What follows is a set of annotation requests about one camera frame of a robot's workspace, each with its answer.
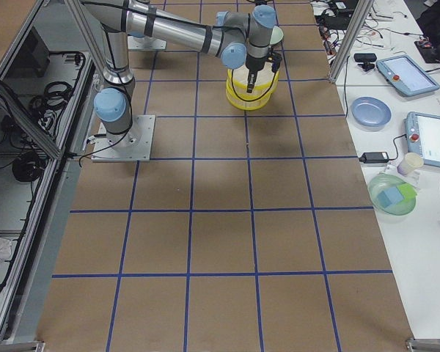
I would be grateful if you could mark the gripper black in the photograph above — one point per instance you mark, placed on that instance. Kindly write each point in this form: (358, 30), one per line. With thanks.
(254, 64)

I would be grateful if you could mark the yellow bamboo steamer with cloth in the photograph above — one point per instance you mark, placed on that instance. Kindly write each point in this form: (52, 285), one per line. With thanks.
(243, 102)

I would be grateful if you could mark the light green plate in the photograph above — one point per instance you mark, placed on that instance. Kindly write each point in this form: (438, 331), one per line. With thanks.
(276, 36)

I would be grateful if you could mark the black webcam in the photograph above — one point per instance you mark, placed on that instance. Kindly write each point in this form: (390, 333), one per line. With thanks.
(366, 61)

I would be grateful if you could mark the blue plate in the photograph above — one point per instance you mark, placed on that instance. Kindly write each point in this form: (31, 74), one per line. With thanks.
(370, 114)

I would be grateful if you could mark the black power adapter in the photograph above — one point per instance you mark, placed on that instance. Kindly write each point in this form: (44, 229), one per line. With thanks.
(375, 158)

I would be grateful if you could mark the teach pendant far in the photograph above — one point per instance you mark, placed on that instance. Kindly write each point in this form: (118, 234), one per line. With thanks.
(406, 76)

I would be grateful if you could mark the teach pendant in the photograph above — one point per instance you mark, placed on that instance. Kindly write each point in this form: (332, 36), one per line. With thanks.
(406, 76)
(423, 136)

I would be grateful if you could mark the green bowl with sponges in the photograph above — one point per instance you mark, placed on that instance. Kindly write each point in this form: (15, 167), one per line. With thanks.
(392, 194)

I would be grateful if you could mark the paper cup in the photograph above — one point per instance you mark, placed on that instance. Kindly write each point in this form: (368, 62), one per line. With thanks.
(409, 163)

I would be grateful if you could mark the teach pendant near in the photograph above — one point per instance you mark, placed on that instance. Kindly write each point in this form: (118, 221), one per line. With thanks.
(423, 136)

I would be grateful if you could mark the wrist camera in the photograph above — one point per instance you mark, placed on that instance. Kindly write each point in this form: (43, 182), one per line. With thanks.
(275, 59)

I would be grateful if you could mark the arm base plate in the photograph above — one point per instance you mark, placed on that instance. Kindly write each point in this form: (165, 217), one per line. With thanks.
(135, 146)
(145, 44)

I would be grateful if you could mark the aluminium frame post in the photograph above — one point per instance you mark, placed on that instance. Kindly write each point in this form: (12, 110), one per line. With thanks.
(356, 23)

